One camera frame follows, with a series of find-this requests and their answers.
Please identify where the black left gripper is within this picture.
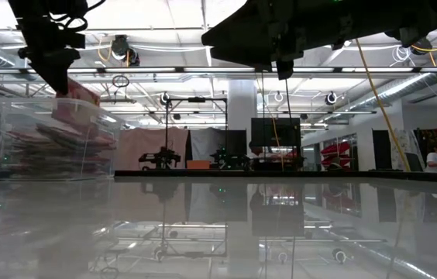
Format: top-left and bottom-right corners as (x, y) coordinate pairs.
(17, 22), (87, 97)

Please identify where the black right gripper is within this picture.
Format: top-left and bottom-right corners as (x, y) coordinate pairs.
(201, 0), (359, 81)

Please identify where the black ceiling device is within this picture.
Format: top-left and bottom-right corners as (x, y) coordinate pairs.
(410, 37), (434, 56)
(110, 34), (141, 67)

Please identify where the black monitor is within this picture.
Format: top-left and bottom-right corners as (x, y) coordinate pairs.
(250, 117), (302, 148)

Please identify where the pink curtain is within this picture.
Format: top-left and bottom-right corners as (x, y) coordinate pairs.
(116, 126), (189, 171)

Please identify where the white curtain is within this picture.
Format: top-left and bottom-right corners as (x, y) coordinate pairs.
(190, 128), (228, 161)

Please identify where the orange box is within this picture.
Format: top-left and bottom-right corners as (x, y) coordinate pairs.
(186, 160), (212, 171)

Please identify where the red storage rack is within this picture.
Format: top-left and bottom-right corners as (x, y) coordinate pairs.
(320, 141), (353, 171)

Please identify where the white patterned cloth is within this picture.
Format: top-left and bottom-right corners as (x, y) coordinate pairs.
(391, 129), (427, 172)

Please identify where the black camera rig frame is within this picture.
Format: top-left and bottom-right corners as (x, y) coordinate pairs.
(163, 96), (229, 171)

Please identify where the yellow hanging cable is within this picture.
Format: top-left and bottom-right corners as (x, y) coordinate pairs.
(354, 37), (412, 172)

